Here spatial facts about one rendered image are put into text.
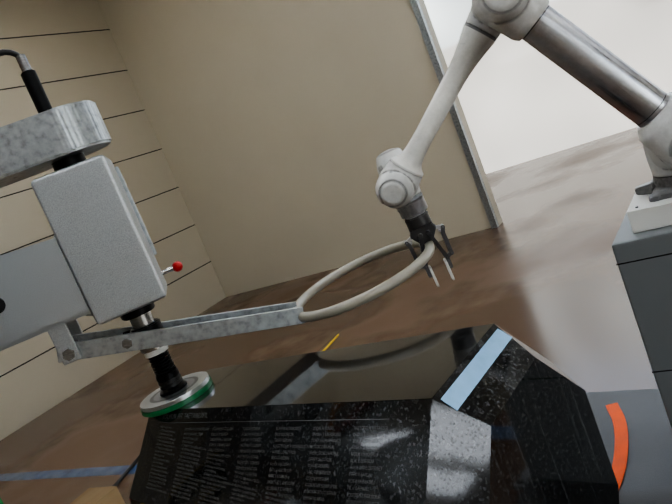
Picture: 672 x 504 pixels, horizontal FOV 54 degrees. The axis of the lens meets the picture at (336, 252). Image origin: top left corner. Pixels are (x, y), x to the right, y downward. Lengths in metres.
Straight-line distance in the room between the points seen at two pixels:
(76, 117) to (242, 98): 5.70
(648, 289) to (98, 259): 1.50
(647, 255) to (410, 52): 4.76
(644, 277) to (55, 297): 1.60
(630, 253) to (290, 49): 5.52
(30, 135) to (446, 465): 1.30
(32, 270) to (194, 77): 6.16
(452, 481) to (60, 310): 1.12
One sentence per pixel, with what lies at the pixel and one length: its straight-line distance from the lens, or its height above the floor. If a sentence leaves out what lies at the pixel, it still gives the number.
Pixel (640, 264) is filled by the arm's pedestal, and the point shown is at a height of 0.73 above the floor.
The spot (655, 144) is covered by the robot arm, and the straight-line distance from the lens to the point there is 1.85.
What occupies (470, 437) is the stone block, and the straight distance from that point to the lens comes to 1.34.
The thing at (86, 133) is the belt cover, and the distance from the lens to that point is 1.91.
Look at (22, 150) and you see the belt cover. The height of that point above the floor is 1.62.
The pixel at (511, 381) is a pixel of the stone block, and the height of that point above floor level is 0.75.
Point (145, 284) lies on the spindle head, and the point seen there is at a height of 1.18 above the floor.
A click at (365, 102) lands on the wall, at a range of 6.76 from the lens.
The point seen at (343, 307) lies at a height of 0.92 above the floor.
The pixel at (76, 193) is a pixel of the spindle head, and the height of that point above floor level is 1.47.
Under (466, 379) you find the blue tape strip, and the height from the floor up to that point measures 0.81.
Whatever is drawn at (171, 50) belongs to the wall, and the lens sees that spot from 8.09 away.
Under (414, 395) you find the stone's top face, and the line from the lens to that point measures 1.37.
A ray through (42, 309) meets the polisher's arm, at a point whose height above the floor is 1.23.
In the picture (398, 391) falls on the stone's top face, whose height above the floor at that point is 0.83.
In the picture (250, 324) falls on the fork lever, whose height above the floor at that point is 0.95.
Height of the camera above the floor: 1.36
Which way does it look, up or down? 9 degrees down
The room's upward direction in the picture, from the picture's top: 22 degrees counter-clockwise
